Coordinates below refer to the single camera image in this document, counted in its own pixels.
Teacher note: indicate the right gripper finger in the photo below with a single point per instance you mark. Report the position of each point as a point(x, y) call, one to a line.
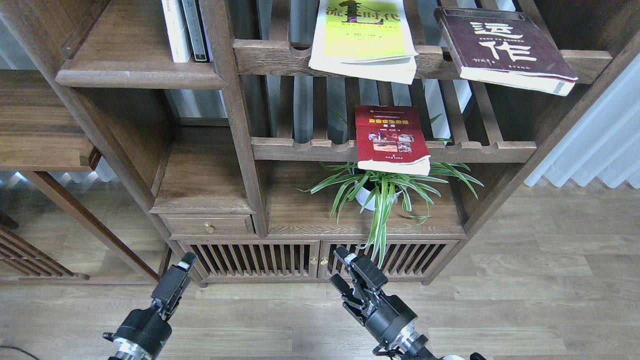
point(373, 277)
point(352, 297)

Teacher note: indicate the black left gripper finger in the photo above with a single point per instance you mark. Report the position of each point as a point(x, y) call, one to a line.
point(169, 291)

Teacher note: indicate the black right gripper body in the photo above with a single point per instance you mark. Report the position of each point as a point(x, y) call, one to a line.
point(391, 322)

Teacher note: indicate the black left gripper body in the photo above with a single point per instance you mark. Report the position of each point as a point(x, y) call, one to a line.
point(141, 336)

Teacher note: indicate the red paperback book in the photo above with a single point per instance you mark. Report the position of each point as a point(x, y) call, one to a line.
point(390, 139)

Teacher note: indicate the yellow-green paperback book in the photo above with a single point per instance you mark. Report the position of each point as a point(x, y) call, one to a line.
point(367, 39)

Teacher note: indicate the maroon book white characters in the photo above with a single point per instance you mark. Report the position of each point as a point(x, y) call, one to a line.
point(504, 48)

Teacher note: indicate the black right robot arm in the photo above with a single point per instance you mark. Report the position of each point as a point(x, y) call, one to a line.
point(430, 354)

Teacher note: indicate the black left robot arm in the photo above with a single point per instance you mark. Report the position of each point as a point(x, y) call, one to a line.
point(144, 332)

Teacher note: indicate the right slatted cabinet door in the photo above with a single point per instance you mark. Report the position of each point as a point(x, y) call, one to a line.
point(405, 260)

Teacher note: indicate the slatted cabinet door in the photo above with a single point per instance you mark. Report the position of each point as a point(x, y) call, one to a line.
point(256, 261)
point(405, 260)

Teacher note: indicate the left slatted cabinet door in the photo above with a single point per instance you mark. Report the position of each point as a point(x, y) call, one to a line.
point(256, 261)

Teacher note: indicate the wooden drawer brass knob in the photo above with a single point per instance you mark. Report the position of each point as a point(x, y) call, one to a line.
point(208, 224)

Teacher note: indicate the white plant pot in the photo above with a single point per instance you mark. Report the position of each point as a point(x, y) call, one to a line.
point(367, 199)

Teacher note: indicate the spider plant leaves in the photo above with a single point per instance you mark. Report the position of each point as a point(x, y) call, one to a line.
point(348, 178)

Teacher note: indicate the dark wooden bookshelf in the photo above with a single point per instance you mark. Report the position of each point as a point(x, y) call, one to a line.
point(237, 136)

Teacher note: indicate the white upright book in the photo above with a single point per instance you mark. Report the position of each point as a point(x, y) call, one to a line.
point(177, 31)

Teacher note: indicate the white pleated curtain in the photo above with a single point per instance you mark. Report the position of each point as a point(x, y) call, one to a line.
point(604, 144)

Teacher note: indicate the dark green upright book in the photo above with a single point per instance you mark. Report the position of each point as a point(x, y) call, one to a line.
point(195, 27)

